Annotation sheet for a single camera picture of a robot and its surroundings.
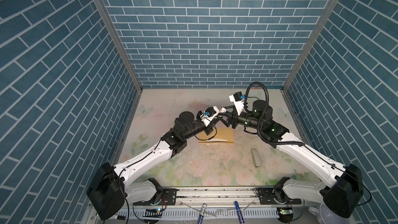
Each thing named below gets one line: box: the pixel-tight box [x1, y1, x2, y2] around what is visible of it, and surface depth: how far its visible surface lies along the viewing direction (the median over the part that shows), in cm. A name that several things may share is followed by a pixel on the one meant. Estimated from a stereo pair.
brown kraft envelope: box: [198, 127, 234, 143], surface depth 67 cm
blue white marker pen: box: [196, 203, 208, 224], surface depth 70 cm
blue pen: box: [234, 200, 245, 224], surface depth 70 cm
